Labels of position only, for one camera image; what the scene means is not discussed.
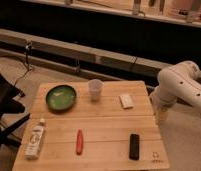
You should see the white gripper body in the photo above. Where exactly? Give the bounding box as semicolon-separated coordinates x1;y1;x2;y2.
149;87;176;126

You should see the white sponge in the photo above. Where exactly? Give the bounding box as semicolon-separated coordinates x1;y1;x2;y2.
119;94;133;109

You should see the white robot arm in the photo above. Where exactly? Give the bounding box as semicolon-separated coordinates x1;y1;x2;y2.
149;61;201;125

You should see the green ceramic bowl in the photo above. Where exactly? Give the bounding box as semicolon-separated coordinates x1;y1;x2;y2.
45;85;77;112

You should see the black rectangular remote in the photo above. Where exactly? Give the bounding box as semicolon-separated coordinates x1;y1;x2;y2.
129;134;140;160

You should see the wooden table board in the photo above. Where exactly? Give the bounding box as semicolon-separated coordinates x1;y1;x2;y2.
12;81;170;171

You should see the clear plastic cup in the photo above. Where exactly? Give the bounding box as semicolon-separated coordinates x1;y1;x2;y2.
88;79;102;101

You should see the red marker pen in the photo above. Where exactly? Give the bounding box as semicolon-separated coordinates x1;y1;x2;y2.
76;130;83;155

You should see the white squeeze tube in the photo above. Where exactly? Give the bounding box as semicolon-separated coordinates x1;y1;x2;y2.
25;118;45;160

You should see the black chair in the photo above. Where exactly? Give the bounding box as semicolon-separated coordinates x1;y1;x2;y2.
0;73;29;148

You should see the black cable on floor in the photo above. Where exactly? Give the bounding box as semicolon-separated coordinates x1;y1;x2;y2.
0;41;36;88

